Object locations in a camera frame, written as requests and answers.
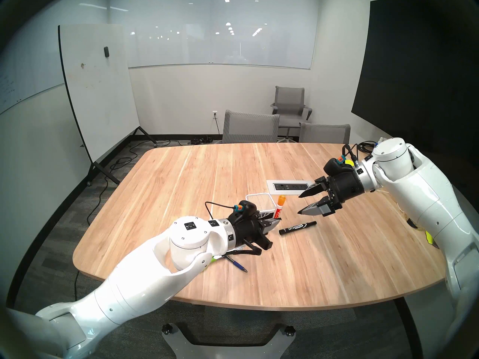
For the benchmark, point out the white mesh pen holder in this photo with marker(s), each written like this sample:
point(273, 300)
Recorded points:
point(265, 203)

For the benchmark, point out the grey table power outlet panel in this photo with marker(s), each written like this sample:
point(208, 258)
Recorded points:
point(288, 187)

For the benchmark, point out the rolling whiteboard on stand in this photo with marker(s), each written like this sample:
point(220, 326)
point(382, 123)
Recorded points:
point(97, 92)

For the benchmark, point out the black permanent marker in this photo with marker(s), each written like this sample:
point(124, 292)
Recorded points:
point(297, 228)

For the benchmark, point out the blue ballpoint pen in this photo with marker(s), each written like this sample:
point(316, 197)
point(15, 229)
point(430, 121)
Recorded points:
point(239, 267)

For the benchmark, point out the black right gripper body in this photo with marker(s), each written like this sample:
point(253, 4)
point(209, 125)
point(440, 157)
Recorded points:
point(346, 188)

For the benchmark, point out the large black wall screen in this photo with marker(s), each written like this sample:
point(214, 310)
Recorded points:
point(411, 81)

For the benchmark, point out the wall mounted glass whiteboard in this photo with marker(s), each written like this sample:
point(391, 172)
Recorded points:
point(224, 44)

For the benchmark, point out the yellow grey block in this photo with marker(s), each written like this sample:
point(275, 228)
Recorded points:
point(430, 239)

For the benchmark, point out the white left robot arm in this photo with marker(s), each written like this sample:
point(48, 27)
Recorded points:
point(131, 287)

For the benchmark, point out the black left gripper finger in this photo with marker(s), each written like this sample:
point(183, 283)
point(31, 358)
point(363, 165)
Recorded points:
point(267, 216)
point(270, 226)

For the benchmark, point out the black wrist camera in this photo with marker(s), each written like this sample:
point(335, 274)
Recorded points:
point(249, 208)
point(333, 166)

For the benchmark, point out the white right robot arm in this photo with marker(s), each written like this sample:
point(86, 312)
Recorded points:
point(423, 197)

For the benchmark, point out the grey armrest swivel chair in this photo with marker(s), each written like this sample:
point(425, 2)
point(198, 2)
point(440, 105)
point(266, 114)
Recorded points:
point(290, 100)

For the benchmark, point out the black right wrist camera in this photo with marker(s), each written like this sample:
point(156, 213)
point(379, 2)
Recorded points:
point(333, 166)

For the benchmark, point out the grey mesh-back chair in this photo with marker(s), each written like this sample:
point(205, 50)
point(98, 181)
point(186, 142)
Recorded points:
point(250, 128)
point(325, 134)

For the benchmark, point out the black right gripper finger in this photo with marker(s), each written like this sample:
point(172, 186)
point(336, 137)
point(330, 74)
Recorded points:
point(314, 209)
point(314, 190)

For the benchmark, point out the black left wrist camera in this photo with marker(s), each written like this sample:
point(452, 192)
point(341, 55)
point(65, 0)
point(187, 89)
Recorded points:
point(249, 208)

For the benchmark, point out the orange white dry-erase marker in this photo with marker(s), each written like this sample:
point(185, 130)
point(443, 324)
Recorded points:
point(278, 210)

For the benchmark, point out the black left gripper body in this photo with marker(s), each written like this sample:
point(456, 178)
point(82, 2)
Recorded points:
point(247, 227)

